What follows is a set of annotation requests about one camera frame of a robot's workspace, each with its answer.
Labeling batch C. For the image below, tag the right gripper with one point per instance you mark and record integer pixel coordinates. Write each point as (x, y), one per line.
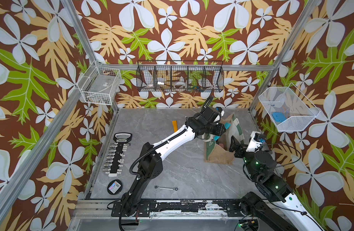
(243, 149)

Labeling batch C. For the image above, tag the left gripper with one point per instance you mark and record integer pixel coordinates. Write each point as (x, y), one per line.
(219, 132)

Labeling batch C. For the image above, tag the green burlap christmas pouch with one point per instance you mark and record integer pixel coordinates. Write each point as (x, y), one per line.
(217, 151)

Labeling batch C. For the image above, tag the orange art knife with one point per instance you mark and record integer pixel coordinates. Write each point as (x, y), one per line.
(175, 125)

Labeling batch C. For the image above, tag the teal art knife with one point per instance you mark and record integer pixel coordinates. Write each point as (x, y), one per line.
(227, 125)

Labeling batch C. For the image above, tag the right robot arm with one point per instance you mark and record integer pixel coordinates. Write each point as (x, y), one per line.
(259, 167)

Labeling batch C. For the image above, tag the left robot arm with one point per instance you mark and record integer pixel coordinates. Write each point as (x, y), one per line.
(149, 164)

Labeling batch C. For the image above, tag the blue object in basket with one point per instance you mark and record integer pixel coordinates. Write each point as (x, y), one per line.
(279, 117)

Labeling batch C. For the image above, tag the white mesh basket right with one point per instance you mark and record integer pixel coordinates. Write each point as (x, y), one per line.
(293, 103)

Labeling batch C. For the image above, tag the small steel wrench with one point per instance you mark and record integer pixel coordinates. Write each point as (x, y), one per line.
(166, 188)

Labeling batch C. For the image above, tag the black tape roll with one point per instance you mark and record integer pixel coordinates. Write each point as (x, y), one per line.
(114, 187)

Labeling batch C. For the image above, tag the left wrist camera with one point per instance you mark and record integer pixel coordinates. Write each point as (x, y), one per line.
(220, 110)

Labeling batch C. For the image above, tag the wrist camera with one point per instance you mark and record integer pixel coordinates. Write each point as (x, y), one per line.
(220, 110)
(257, 140)

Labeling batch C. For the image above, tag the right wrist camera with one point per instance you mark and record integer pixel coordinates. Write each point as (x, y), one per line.
(257, 140)

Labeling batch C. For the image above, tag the black wire basket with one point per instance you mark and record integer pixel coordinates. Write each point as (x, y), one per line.
(171, 75)

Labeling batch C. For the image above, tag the socket set rail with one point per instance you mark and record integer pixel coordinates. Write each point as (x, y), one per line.
(116, 154)

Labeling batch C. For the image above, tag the white wire basket left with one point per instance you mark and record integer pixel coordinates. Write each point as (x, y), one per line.
(99, 84)

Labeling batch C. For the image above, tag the black mounting rail base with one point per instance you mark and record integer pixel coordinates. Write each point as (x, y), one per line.
(232, 208)

